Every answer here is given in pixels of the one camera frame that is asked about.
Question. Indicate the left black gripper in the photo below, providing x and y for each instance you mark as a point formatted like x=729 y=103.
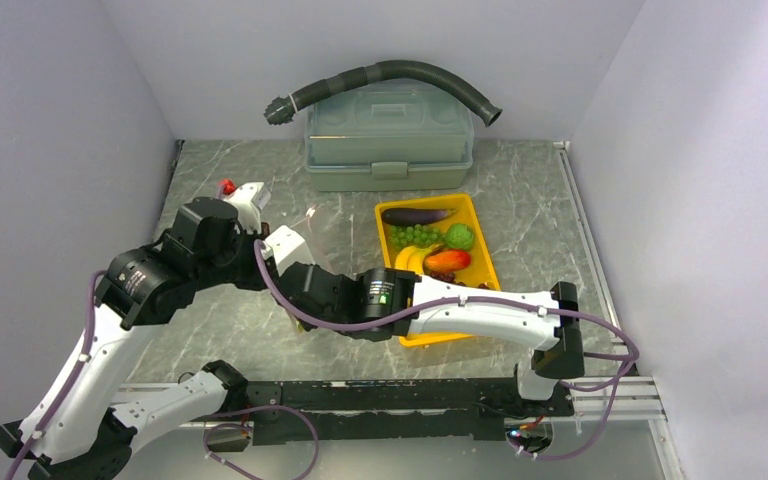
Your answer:
x=255 y=281

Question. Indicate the clear zip top bag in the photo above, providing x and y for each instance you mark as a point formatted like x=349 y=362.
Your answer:
x=305 y=227

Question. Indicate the orange red toy mango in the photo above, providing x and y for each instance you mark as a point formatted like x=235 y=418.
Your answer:
x=447 y=261

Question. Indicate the yellow plastic tray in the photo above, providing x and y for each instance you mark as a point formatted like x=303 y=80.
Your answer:
x=481 y=269

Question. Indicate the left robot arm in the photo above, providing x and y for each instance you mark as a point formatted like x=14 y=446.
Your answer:
x=76 y=432

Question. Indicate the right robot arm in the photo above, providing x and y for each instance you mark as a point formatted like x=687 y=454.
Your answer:
x=383 y=303

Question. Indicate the purple toy eggplant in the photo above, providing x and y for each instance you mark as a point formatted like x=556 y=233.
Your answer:
x=405 y=217

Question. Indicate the yellow toy bananas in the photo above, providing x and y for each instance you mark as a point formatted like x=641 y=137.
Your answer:
x=412 y=258

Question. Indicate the green toy grapes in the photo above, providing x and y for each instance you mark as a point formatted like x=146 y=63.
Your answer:
x=416 y=235

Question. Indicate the grey plastic storage box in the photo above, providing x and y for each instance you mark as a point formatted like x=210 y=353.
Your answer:
x=396 y=136

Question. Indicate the red toy grapes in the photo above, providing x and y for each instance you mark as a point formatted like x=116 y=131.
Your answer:
x=452 y=278

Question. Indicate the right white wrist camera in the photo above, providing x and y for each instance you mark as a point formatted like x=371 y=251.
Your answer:
x=285 y=247

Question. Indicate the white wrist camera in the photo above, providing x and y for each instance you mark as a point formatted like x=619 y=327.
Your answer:
x=249 y=200
x=285 y=247

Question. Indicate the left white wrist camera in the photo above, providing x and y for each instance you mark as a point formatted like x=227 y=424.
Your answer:
x=249 y=200

